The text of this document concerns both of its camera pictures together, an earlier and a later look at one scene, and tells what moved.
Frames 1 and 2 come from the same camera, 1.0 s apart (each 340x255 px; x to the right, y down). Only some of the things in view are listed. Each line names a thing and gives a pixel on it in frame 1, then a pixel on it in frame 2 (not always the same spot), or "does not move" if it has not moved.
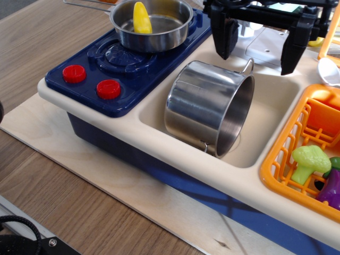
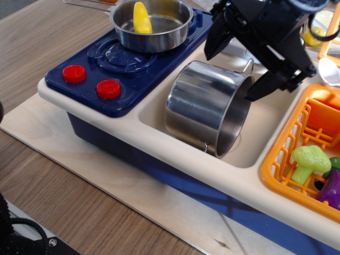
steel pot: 211,102 does not move
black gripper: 285,13 to 271,32
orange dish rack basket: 314,120 does not move
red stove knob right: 108,89 does not move
